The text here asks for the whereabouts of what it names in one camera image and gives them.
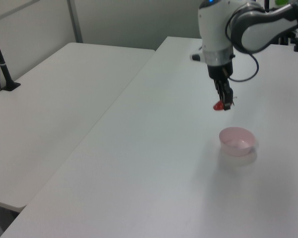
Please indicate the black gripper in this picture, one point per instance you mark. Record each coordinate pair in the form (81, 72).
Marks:
(219, 69)

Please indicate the red strawberry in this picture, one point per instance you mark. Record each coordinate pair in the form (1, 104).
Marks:
(218, 106)

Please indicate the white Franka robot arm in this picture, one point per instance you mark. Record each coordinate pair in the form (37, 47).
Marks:
(213, 27)

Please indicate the pink plastic bowl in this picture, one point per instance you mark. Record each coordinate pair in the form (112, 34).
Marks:
(236, 143)

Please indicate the black electronics box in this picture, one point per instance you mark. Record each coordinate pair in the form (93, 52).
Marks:
(286, 39)

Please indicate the green object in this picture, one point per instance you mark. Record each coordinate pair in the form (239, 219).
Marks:
(281, 2)

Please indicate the black camera stand with base plate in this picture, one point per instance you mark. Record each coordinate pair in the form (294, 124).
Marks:
(1, 62)

